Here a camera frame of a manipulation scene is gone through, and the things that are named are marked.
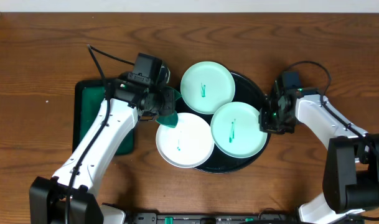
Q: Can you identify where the mint green plate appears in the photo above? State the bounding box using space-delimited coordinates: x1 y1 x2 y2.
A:
180 61 235 114
210 102 268 159

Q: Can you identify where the black rectangular soap tray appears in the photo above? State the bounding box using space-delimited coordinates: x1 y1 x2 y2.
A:
72 79 136 156

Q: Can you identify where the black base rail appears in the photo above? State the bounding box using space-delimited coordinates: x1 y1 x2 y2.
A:
123 212 300 224

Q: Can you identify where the green wavy sponge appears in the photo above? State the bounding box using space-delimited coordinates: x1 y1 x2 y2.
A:
156 86 182 128

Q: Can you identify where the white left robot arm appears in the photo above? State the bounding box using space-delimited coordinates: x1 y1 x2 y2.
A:
29 72 175 223

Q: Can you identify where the white plate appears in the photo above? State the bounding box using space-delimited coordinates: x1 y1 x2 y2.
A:
156 113 215 168

